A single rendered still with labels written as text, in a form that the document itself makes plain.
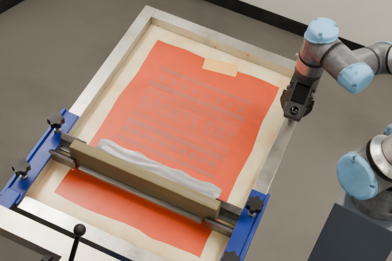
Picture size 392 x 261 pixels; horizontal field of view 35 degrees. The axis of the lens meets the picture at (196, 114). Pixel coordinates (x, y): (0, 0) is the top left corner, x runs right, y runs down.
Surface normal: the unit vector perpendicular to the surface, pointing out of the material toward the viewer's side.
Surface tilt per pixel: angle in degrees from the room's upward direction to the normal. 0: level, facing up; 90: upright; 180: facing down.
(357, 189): 97
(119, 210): 20
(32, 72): 0
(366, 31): 90
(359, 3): 90
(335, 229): 90
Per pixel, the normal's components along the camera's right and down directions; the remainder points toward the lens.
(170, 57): 0.08, -0.59
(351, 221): -0.47, 0.42
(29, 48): 0.22, -0.80
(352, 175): -0.80, 0.30
